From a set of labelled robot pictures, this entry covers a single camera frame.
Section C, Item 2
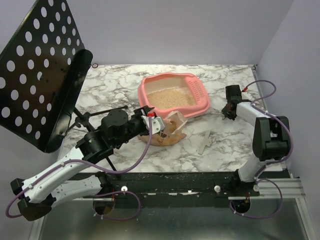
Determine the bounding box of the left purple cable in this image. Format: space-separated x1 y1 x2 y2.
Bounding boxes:
5 116 155 221

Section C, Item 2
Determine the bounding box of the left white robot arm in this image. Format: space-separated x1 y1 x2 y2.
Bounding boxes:
5 106 165 221

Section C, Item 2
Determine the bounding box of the black perforated music stand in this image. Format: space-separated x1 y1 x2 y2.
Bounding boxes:
0 0 129 179

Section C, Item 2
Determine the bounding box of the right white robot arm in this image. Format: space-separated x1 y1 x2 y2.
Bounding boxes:
221 85 293 196

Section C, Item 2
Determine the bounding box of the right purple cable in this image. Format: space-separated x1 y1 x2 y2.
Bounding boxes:
229 79 293 218

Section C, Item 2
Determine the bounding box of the clean litter in box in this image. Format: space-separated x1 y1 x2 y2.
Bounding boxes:
147 89 196 110

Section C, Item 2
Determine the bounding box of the purple cable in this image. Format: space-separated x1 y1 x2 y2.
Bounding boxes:
229 79 293 218
5 116 155 221

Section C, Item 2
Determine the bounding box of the grey bag sealing clip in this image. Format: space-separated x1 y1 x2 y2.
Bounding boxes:
198 130 212 155

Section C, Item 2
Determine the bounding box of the beige cat litter bag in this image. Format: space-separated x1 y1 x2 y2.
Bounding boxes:
150 111 188 147

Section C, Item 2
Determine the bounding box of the pink cat litter box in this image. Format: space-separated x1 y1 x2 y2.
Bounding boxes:
137 72 211 118

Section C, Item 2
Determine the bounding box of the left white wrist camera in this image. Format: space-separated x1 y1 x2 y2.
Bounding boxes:
141 112 166 135

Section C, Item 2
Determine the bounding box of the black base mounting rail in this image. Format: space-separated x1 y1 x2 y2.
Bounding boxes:
95 172 260 209

